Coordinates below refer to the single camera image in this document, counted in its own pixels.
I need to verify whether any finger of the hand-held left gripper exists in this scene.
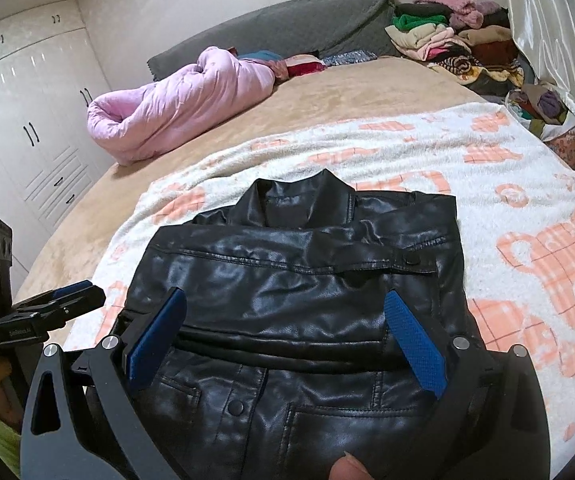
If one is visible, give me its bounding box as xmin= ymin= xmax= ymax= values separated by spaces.
xmin=38 ymin=286 xmax=107 ymax=331
xmin=12 ymin=281 xmax=93 ymax=311

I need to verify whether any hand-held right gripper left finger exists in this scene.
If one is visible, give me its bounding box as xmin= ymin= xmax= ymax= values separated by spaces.
xmin=20 ymin=287 xmax=188 ymax=480

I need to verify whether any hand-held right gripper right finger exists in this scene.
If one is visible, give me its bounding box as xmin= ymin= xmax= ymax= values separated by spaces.
xmin=383 ymin=290 xmax=552 ymax=480

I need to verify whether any black leather jacket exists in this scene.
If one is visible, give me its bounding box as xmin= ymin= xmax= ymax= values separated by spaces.
xmin=118 ymin=169 xmax=493 ymax=480

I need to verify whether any bag of clothes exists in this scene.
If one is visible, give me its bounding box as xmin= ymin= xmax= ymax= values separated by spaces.
xmin=505 ymin=80 xmax=575 ymax=141

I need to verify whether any pile of folded clothes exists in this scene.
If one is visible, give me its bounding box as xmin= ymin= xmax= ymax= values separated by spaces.
xmin=385 ymin=0 xmax=525 ymax=96

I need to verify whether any person's right hand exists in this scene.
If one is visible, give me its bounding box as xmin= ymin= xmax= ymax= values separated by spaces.
xmin=328 ymin=452 xmax=375 ymax=480

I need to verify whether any white orange bear blanket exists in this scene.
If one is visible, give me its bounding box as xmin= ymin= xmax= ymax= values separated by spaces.
xmin=62 ymin=102 xmax=575 ymax=480

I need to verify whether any white wardrobe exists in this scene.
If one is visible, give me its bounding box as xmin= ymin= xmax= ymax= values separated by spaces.
xmin=0 ymin=2 xmax=113 ymax=281

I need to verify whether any pink quilted duvet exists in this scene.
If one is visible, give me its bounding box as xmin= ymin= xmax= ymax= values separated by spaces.
xmin=86 ymin=46 xmax=276 ymax=167

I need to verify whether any orange floral fabric box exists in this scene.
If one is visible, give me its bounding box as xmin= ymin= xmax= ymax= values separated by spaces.
xmin=547 ymin=131 xmax=575 ymax=167

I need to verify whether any tan bed sheet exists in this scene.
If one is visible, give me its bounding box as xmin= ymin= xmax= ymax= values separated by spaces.
xmin=12 ymin=52 xmax=503 ymax=306

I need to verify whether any blue patterned pillow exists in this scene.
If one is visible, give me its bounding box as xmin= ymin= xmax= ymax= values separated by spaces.
xmin=320 ymin=50 xmax=378 ymax=67

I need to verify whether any teal pillow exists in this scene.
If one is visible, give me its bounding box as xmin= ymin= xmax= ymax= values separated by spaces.
xmin=238 ymin=50 xmax=281 ymax=64

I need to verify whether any red pillow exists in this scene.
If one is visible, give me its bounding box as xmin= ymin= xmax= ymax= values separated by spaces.
xmin=285 ymin=55 xmax=327 ymax=78

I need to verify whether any grey headboard cushion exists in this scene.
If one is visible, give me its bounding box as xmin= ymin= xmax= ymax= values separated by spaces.
xmin=146 ymin=0 xmax=401 ymax=83

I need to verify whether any white satin curtain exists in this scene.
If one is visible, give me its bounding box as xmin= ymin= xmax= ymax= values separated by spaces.
xmin=497 ymin=0 xmax=575 ymax=186

